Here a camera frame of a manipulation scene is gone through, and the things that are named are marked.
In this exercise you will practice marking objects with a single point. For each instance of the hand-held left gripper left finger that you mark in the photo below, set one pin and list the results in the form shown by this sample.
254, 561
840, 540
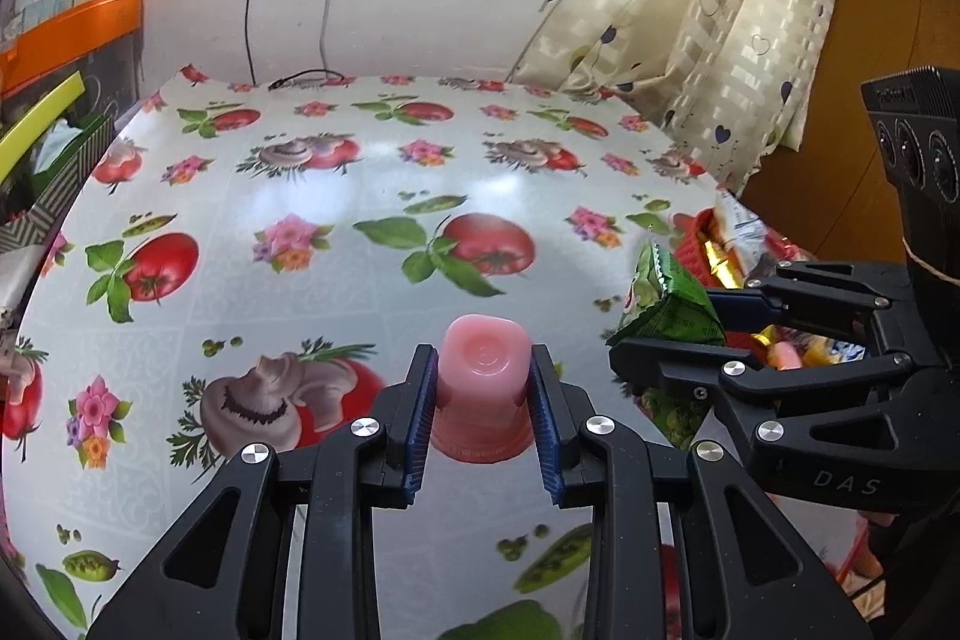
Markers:
420, 430

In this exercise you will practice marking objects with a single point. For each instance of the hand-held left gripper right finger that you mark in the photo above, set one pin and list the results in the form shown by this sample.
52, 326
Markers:
546, 437

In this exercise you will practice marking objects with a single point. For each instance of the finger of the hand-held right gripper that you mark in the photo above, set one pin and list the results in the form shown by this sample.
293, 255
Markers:
742, 306
675, 362

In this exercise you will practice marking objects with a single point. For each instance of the pink jelly cup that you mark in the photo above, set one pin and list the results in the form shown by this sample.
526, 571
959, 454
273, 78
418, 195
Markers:
480, 377

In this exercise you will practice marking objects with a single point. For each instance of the gold snack packet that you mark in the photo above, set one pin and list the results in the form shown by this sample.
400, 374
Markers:
721, 261

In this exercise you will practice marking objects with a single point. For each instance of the orange yellow snack packet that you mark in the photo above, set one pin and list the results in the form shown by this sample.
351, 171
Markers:
825, 351

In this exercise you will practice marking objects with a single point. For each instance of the brown wooden cabinet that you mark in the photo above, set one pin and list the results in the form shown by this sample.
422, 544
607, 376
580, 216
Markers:
862, 10

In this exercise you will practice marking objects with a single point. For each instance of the fruit print tablecloth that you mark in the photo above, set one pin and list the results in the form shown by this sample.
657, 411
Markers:
300, 175

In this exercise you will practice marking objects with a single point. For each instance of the cream heart print curtain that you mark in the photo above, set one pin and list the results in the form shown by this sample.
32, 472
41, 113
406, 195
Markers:
675, 10

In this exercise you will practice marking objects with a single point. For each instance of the black white patterned box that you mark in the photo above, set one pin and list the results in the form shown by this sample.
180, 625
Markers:
67, 168

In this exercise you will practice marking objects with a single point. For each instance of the dark storage box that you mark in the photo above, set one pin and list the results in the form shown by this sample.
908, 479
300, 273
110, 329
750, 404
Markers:
112, 70

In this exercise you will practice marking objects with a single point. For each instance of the orange box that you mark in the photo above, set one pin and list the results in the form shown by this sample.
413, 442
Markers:
67, 29

